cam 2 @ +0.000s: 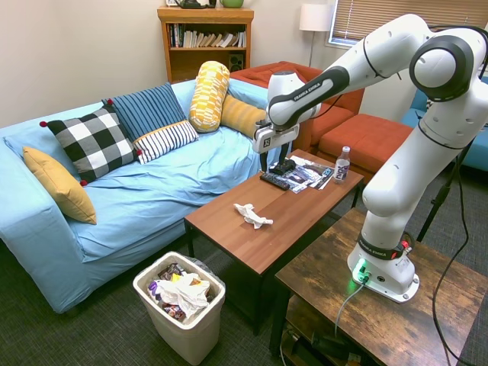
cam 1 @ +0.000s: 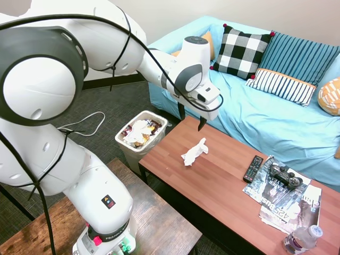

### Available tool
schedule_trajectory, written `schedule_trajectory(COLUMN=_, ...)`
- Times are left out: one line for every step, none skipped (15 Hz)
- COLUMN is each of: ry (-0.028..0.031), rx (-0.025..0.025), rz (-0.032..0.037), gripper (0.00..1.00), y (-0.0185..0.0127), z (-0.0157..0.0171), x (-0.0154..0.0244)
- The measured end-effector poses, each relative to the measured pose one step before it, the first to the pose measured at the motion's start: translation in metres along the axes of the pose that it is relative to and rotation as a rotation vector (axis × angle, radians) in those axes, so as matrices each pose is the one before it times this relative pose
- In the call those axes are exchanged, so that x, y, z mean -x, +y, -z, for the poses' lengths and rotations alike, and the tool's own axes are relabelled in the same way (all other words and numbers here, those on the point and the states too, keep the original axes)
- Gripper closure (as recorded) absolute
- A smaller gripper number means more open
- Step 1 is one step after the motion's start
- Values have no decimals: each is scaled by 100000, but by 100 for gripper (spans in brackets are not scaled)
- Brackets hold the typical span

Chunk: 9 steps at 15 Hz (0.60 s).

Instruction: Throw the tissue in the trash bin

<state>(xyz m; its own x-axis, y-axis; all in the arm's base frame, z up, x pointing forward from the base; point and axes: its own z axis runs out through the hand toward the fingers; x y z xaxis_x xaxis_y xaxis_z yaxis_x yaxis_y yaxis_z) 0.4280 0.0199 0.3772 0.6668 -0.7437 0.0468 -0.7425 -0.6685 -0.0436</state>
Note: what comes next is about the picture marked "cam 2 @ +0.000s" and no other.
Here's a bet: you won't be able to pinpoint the wooden window blinds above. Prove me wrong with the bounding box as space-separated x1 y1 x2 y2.
329 0 488 47

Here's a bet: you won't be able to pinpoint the orange ottoman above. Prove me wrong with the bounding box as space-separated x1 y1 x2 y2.
316 113 415 185

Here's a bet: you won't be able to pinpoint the purple and white package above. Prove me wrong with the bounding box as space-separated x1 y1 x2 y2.
147 280 165 303

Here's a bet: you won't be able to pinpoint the black cable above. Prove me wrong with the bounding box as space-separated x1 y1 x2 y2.
429 23 488 365

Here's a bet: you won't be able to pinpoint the leaning beige books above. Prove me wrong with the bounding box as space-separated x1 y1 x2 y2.
184 30 248 49

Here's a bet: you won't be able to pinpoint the light blue sofa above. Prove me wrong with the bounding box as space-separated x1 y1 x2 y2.
0 78 276 315

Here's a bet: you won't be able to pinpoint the black remote control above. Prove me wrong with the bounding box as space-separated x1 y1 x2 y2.
259 172 291 192

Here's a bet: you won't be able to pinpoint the blue striped pillow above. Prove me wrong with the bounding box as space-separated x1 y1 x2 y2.
101 82 188 143

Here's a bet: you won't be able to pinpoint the black tripod stand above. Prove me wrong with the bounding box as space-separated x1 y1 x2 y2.
416 139 474 243

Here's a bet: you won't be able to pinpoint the white shade floor lamp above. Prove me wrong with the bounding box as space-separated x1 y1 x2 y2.
298 3 335 69

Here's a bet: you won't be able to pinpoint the yellow white patterned bolster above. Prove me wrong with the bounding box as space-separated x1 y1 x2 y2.
188 60 232 133

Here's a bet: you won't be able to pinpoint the cream plastic trash bin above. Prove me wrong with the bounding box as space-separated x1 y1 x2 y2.
132 250 226 366

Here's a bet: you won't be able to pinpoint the crumpled white paper towel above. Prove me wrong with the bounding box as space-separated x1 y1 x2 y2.
157 271 212 319

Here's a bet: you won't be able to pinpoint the plain mustard yellow pillow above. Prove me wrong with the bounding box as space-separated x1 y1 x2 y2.
21 146 98 226

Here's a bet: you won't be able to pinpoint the white navy striped pillow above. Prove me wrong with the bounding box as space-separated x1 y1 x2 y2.
132 120 201 165

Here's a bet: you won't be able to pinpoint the dark upright books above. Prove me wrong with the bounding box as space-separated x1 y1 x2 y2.
169 23 185 49

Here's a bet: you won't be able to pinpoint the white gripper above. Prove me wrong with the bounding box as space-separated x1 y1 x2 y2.
252 120 301 175

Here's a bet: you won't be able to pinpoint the wooden coffee table black frame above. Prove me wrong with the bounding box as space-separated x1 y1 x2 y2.
184 148 365 336

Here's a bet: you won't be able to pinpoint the black white checkered pillow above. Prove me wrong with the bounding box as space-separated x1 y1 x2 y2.
39 103 143 188

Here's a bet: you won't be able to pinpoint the orange armchair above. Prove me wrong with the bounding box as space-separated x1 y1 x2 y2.
230 60 365 154

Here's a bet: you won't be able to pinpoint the small black device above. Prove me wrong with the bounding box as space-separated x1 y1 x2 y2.
269 159 297 176

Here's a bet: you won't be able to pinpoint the mustard striped pillow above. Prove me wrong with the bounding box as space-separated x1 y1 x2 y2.
220 94 268 140

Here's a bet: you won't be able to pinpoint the red and dark candy wrapper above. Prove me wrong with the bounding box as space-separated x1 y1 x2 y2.
162 300 188 322

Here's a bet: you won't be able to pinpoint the blue chair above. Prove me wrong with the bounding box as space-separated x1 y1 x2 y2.
400 75 488 173

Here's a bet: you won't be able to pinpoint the grey cable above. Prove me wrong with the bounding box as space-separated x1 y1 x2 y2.
334 281 368 339

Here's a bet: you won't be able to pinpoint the clear plastic water bottle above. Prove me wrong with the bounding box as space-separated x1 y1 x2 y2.
333 146 352 185

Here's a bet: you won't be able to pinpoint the wooden bookshelf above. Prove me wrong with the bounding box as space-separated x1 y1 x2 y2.
156 5 255 85

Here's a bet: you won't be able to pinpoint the clear plastic bin liner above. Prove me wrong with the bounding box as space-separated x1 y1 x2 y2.
185 256 215 275

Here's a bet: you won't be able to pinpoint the white edged magazine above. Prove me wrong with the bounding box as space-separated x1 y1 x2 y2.
304 165 335 191

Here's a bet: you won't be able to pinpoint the dark cover magazine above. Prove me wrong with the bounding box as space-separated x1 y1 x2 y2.
282 154 325 194

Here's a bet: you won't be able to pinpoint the brown snack wrapper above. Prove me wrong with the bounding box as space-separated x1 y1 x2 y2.
157 262 186 282

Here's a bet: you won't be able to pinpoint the white tissue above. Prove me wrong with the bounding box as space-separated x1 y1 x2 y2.
233 203 275 230

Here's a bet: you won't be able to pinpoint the rustic wooden robot table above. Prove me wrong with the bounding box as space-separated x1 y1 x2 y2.
273 207 488 366

